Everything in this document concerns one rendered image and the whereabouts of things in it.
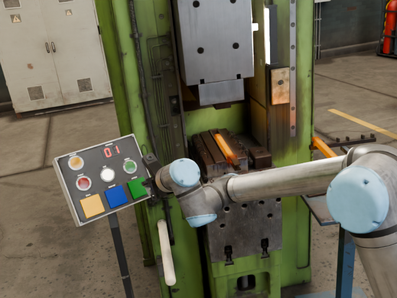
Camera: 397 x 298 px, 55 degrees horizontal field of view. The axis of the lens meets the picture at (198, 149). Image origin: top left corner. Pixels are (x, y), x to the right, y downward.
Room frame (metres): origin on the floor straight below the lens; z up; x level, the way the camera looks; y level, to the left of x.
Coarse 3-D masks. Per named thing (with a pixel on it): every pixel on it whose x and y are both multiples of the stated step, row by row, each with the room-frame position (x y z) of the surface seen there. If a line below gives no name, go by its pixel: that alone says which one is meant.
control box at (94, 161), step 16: (112, 144) 1.47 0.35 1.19; (128, 144) 1.49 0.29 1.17; (64, 160) 1.36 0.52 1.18; (96, 160) 1.40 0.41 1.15; (112, 160) 1.43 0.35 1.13; (128, 160) 1.45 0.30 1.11; (64, 176) 1.32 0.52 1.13; (80, 176) 1.34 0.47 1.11; (96, 176) 1.37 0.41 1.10; (128, 176) 1.41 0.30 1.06; (144, 176) 1.44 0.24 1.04; (64, 192) 1.33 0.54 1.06; (80, 192) 1.31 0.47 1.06; (96, 192) 1.33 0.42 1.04; (128, 192) 1.37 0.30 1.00; (80, 208) 1.27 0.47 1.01; (112, 208) 1.31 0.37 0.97; (80, 224) 1.24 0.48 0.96
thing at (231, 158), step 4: (216, 136) 1.89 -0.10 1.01; (220, 136) 1.88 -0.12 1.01; (220, 140) 1.82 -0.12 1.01; (220, 144) 1.78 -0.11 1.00; (224, 144) 1.76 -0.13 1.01; (224, 148) 1.71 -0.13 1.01; (228, 148) 1.70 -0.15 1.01; (224, 152) 1.69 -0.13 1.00; (228, 152) 1.66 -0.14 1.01; (228, 156) 1.60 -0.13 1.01; (232, 156) 1.60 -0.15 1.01; (236, 156) 1.60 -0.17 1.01; (228, 160) 1.60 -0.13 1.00; (232, 160) 1.56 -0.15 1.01; (236, 160) 1.55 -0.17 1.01; (232, 164) 1.56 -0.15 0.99; (236, 164) 1.51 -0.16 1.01; (236, 168) 1.51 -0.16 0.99
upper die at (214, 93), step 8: (200, 80) 1.67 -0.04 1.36; (232, 80) 1.62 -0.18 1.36; (240, 80) 1.62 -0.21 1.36; (192, 88) 1.79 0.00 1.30; (200, 88) 1.60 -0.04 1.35; (208, 88) 1.60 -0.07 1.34; (216, 88) 1.61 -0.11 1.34; (224, 88) 1.61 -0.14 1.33; (232, 88) 1.62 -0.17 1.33; (240, 88) 1.62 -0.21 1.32; (200, 96) 1.60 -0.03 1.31; (208, 96) 1.60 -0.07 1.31; (216, 96) 1.61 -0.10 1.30; (224, 96) 1.61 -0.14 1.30; (232, 96) 1.62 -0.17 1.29; (240, 96) 1.62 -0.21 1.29; (200, 104) 1.60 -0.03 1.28; (208, 104) 1.60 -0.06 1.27
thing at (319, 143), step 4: (312, 140) 1.66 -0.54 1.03; (316, 140) 1.62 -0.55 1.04; (320, 140) 1.61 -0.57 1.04; (316, 144) 1.60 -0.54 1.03; (320, 144) 1.56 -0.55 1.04; (324, 144) 1.56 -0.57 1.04; (320, 148) 1.55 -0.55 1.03; (324, 148) 1.52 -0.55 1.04; (328, 148) 1.51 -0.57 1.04; (324, 152) 1.50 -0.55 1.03; (328, 152) 1.48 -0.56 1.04; (332, 152) 1.47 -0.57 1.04; (328, 156) 1.45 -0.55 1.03; (332, 156) 1.43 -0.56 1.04; (336, 156) 1.43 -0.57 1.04
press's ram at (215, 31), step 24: (192, 0) 1.60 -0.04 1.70; (216, 0) 1.61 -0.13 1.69; (240, 0) 1.62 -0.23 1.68; (192, 24) 1.60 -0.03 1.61; (216, 24) 1.61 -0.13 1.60; (240, 24) 1.62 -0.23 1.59; (192, 48) 1.60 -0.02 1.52; (216, 48) 1.61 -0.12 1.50; (240, 48) 1.62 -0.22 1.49; (192, 72) 1.59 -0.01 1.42; (216, 72) 1.61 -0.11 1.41; (240, 72) 1.62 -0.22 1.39
